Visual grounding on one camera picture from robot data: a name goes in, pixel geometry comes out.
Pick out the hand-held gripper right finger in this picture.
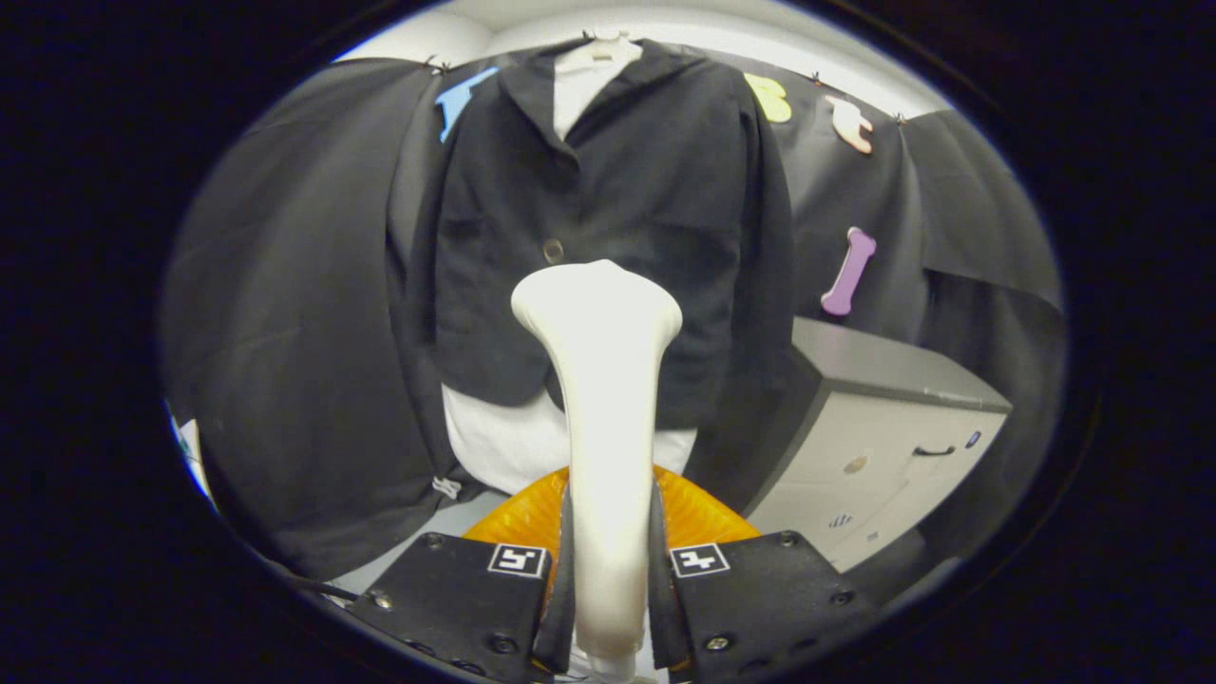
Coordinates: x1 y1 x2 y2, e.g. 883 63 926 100
649 465 875 680

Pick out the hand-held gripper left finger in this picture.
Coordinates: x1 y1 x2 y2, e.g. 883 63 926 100
347 465 576 680

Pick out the white shirt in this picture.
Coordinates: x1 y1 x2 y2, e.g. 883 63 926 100
442 40 699 497

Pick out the white garment steamer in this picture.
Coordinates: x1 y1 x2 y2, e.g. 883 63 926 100
510 258 685 683

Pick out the black suit jacket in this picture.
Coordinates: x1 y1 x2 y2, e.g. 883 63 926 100
385 38 799 495

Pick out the white clothes hanger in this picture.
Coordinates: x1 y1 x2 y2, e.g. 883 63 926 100
579 28 647 64

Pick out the grey cabinet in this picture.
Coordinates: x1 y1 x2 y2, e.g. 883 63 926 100
741 316 1013 574

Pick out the black backdrop cloth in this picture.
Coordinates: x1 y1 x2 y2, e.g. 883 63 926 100
157 57 1065 582

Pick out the black cable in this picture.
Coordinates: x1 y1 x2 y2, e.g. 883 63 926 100
274 564 364 603

